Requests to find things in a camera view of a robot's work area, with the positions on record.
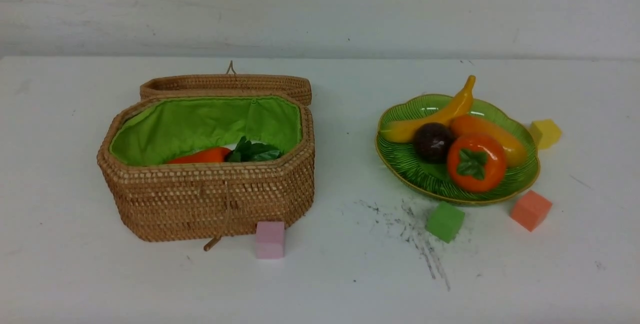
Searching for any orange toy carrot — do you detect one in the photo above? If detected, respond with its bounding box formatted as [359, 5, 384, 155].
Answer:
[167, 136, 282, 165]

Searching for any yellow toy banana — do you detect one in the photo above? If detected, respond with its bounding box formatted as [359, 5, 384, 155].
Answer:
[378, 75, 476, 144]

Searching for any dark purple toy mangosteen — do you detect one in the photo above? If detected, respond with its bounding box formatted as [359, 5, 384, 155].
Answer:
[413, 122, 456, 164]

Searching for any yellow-orange toy mango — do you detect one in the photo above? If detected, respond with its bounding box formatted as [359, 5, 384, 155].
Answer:
[449, 114, 528, 168]

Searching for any orange toy persimmon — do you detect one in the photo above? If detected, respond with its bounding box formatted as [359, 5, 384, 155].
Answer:
[446, 134, 508, 193]

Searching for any green leaf-shaped glass plate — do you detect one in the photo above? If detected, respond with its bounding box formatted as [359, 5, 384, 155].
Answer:
[375, 99, 541, 207]

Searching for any pink foam cube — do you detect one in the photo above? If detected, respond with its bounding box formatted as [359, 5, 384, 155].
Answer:
[254, 221, 286, 260]

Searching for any woven wicker basket lid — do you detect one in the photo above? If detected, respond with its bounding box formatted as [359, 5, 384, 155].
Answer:
[139, 62, 313, 106]

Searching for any green foam cube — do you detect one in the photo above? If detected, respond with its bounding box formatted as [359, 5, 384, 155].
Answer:
[425, 202, 466, 243]

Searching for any woven wicker basket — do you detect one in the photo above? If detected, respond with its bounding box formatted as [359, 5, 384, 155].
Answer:
[97, 91, 316, 242]

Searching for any orange foam cube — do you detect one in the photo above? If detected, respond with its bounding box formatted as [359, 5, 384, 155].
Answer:
[510, 190, 553, 232]

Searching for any yellow foam cube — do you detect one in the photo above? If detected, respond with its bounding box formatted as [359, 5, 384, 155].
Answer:
[529, 119, 563, 150]

